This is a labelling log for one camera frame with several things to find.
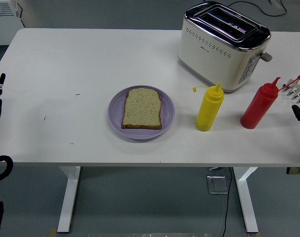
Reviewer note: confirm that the red squeeze bottle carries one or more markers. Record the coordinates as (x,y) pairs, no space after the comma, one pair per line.
(259,106)

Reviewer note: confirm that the slice of bread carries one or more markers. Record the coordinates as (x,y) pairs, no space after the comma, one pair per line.
(142,108)

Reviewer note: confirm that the silver toast rack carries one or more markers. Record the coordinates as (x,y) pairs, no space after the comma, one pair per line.
(298,92)

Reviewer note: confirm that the table control panel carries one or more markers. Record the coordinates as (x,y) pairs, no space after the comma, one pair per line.
(298,170)

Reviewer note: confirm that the white ribbed appliance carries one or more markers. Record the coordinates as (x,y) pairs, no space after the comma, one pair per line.
(4,24)

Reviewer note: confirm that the yellow squeeze bottle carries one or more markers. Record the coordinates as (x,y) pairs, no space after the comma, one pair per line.
(210,108)

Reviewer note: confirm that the white table leg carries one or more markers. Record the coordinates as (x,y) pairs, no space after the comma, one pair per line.
(69,197)
(246,197)

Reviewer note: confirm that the cream and chrome toaster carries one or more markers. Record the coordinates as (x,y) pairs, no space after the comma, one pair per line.
(214,56)

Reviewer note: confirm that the metal floor socket plate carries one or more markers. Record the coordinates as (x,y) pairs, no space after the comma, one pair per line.
(217,184)

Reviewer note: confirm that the purple plate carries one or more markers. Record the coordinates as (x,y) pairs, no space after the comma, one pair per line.
(168,111)

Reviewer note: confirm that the brown cardboard piece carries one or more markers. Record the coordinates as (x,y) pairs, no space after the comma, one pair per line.
(53,232)

